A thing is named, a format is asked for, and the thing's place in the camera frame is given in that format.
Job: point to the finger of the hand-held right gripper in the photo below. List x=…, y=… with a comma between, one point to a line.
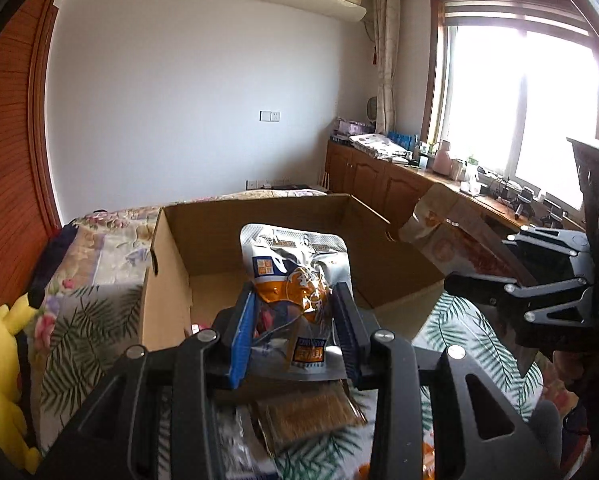
x=549, y=244
x=484, y=290

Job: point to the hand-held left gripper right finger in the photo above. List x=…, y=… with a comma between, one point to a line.
x=349, y=340

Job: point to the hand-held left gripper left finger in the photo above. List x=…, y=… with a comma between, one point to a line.
x=242, y=340

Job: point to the white red-print snack packet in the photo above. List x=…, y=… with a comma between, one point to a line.
x=444, y=245

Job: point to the silver orange snack packet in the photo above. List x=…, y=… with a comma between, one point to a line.
x=294, y=280

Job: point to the cardboard box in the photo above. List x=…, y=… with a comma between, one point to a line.
x=219, y=240

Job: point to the red snack packet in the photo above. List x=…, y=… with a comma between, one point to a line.
x=197, y=330

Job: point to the black devices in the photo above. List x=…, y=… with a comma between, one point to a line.
x=524, y=197

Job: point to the leaf print bed sheet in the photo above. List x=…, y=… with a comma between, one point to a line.
x=459, y=340

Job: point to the brown cracker packet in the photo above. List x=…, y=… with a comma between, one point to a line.
x=304, y=410

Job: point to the white container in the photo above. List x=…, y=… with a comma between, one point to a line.
x=472, y=177

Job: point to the orange foil candy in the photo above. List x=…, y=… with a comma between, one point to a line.
x=362, y=473
x=427, y=455

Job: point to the wooden framed window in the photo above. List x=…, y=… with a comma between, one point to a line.
x=519, y=105

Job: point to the wooden cabinet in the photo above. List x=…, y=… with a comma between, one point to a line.
x=374, y=180

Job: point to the floral blanket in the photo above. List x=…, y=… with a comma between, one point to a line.
x=109, y=240

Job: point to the folded printed cloth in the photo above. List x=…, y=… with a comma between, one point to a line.
x=379, y=146

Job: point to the purple tissue box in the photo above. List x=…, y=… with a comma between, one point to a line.
x=353, y=126

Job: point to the round mirror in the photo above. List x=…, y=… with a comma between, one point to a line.
x=373, y=110

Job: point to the patterned curtain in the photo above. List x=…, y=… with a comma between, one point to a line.
x=385, y=60

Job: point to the wooden wardrobe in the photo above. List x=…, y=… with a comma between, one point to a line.
x=9, y=135

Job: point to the wall outlet strip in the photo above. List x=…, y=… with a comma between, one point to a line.
x=269, y=183

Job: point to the white wall switch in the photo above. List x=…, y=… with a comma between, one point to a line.
x=270, y=116

